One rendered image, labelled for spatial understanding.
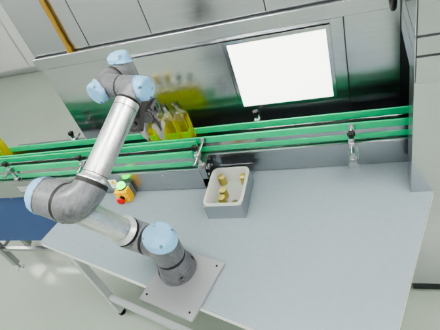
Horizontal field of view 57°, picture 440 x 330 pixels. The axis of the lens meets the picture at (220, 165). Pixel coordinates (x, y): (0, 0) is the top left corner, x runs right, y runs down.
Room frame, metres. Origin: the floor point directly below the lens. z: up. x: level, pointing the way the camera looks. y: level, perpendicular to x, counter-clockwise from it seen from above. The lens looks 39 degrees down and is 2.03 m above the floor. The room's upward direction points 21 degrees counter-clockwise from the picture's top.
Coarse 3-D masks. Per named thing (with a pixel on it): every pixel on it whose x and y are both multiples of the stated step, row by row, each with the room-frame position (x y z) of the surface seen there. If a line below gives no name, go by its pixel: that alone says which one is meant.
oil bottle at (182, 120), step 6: (174, 114) 1.59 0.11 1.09; (180, 114) 1.57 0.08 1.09; (186, 114) 1.58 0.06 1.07; (174, 120) 1.57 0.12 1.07; (180, 120) 1.56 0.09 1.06; (186, 120) 1.56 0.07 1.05; (180, 126) 1.57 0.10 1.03; (186, 126) 1.56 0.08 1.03; (192, 126) 1.59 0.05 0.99; (180, 132) 1.57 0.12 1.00; (186, 132) 1.56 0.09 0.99; (192, 132) 1.58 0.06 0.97
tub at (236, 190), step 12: (216, 168) 1.43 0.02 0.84; (228, 168) 1.40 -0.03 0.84; (240, 168) 1.37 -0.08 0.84; (216, 180) 1.39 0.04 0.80; (228, 180) 1.40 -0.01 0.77; (216, 192) 1.35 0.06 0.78; (228, 192) 1.33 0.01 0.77; (240, 192) 1.30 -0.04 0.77; (204, 204) 1.24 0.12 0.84; (216, 204) 1.21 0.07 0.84; (228, 204) 1.19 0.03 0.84; (240, 204) 1.19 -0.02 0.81
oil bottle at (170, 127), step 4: (172, 112) 1.62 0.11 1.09; (164, 116) 1.60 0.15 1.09; (168, 116) 1.59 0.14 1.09; (172, 116) 1.60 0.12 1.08; (164, 120) 1.59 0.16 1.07; (168, 120) 1.58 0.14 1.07; (172, 120) 1.58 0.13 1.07; (168, 124) 1.59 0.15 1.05; (172, 124) 1.58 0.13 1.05; (168, 128) 1.59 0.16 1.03; (172, 128) 1.58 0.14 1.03; (176, 128) 1.58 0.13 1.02; (168, 132) 1.60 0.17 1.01; (172, 132) 1.59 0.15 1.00; (176, 132) 1.58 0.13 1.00; (172, 136) 1.59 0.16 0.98; (176, 136) 1.58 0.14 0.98; (180, 136) 1.58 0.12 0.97
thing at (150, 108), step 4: (148, 100) 1.34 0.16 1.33; (152, 100) 1.36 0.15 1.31; (148, 104) 1.33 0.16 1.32; (152, 104) 1.32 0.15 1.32; (148, 108) 1.31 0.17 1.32; (152, 108) 1.31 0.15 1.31; (156, 108) 1.34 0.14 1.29; (148, 112) 1.29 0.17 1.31; (152, 112) 1.30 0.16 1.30; (156, 112) 1.35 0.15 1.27; (148, 116) 1.29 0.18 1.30; (144, 120) 1.30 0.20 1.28; (148, 120) 1.30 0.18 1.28
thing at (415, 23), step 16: (416, 0) 0.99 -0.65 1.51; (432, 0) 0.97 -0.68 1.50; (416, 16) 0.99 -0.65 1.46; (432, 16) 0.97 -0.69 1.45; (416, 32) 0.99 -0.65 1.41; (432, 32) 0.97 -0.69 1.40; (416, 48) 0.99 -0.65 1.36; (432, 48) 0.97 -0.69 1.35; (416, 64) 0.98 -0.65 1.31; (432, 64) 0.97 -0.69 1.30; (416, 80) 0.98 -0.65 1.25; (432, 80) 0.96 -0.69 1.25
